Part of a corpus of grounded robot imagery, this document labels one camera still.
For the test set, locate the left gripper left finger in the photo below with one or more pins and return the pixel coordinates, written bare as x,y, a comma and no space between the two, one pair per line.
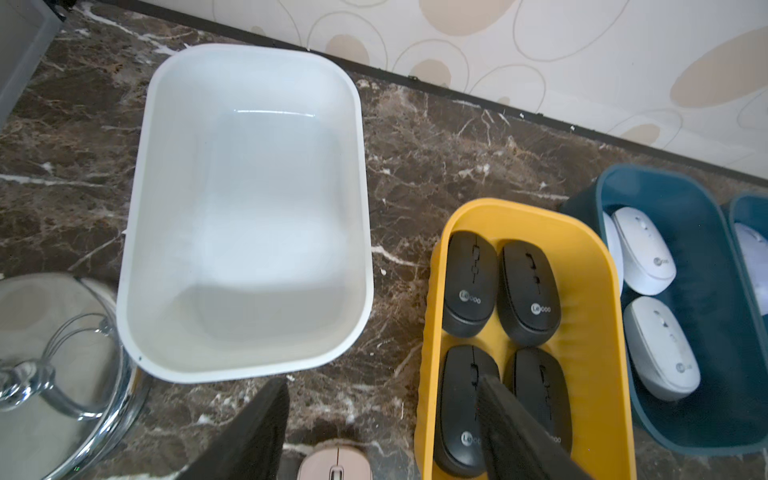
252,444

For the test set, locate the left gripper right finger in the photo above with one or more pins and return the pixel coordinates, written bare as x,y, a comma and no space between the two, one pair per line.
514,444

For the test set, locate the black mouse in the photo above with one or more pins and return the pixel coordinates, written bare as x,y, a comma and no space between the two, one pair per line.
458,449
528,301
471,284
537,380

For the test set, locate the yellow storage box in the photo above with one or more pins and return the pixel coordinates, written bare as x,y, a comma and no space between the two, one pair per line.
589,343

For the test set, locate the white mouse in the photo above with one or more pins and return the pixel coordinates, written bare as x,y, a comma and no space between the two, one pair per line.
614,247
659,350
649,267

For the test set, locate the white storage box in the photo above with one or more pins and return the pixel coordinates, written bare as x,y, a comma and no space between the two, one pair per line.
248,249

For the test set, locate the teal storage box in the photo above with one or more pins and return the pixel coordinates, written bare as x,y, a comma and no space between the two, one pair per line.
746,221
712,300

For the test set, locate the purple mouse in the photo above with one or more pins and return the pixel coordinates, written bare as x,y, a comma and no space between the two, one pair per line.
754,252

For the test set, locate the silver wire cup rack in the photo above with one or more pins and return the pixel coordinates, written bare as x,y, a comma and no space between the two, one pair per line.
69,390

